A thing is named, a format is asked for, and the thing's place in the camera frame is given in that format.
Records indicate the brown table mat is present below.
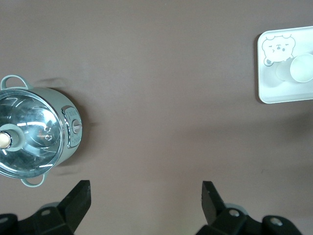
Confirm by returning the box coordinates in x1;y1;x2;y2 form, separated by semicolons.
0;0;313;235

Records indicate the white IKEA cup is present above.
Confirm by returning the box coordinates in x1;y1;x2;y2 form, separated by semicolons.
275;53;313;83

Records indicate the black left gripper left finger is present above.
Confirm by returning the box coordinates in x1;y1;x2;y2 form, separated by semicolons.
18;180;92;235

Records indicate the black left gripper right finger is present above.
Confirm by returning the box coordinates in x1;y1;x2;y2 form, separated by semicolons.
195;181;265;235

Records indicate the cream bear print tray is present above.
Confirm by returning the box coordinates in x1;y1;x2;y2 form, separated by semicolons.
256;25;313;104

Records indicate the glass pot lid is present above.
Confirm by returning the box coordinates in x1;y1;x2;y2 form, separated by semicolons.
0;89;66;178

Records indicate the green electric cooking pot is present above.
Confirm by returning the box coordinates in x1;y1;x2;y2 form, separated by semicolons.
0;75;83;188

